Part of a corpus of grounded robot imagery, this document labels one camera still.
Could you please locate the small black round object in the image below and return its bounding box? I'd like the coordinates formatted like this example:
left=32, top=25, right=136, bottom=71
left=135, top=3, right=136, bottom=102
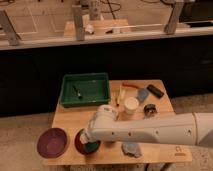
left=144, top=104, right=157, bottom=117

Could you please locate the red bowl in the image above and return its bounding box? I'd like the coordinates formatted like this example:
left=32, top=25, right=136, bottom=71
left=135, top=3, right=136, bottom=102
left=74, top=130, right=99, bottom=155

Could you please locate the white object on shelf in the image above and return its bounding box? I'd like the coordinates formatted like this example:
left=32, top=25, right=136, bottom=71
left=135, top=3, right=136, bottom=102
left=85, top=24, right=94, bottom=35

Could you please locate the grey post right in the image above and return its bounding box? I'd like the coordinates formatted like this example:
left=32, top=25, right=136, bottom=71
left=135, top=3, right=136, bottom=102
left=164, top=0, right=184, bottom=35

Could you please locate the white round container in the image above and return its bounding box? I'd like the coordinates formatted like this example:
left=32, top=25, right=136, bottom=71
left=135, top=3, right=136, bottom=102
left=124, top=97, right=139, bottom=114

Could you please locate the blue grey sponge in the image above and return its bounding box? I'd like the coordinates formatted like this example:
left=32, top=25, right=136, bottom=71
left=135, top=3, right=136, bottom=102
left=137, top=88, right=149, bottom=102

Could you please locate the green plastic tray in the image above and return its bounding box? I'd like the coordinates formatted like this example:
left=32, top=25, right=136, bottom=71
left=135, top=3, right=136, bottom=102
left=59, top=73, right=111, bottom=108

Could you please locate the grey post left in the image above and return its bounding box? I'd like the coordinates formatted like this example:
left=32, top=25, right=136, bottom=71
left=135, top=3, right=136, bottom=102
left=0, top=10, right=19, bottom=46

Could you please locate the black rectangular block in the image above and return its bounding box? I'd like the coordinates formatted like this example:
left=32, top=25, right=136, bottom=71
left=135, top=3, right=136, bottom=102
left=147, top=84, right=164, bottom=98

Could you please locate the blue grey cloth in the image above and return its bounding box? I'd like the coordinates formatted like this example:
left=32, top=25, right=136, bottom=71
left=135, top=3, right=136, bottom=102
left=121, top=142, right=142, bottom=158

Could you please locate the small tool in tray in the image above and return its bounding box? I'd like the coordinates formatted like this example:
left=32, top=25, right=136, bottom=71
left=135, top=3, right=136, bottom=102
left=73, top=85, right=82, bottom=99

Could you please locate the grey post middle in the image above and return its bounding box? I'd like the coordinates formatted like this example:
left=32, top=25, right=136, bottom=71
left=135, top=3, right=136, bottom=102
left=72, top=5, right=85, bottom=41

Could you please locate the yellow handled utensil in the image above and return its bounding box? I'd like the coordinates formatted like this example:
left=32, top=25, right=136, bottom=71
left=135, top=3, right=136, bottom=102
left=116, top=86, right=125, bottom=107

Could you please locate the dark red plate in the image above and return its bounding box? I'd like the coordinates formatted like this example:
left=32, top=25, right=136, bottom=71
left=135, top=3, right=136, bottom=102
left=37, top=128, right=68, bottom=159

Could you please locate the green sponge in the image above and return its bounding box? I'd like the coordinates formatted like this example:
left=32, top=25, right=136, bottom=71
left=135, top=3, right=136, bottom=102
left=84, top=141, right=99, bottom=153

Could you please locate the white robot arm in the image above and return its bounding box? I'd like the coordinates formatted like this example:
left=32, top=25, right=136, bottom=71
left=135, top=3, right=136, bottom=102
left=80, top=105, right=213, bottom=148

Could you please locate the wooden table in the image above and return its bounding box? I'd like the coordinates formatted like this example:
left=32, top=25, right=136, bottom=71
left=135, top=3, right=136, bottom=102
left=43, top=80, right=192, bottom=166

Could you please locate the grey post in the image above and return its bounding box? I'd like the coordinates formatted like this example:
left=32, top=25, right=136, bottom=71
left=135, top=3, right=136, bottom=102
left=164, top=0, right=184, bottom=35
left=72, top=5, right=85, bottom=41
left=0, top=10, right=19, bottom=46

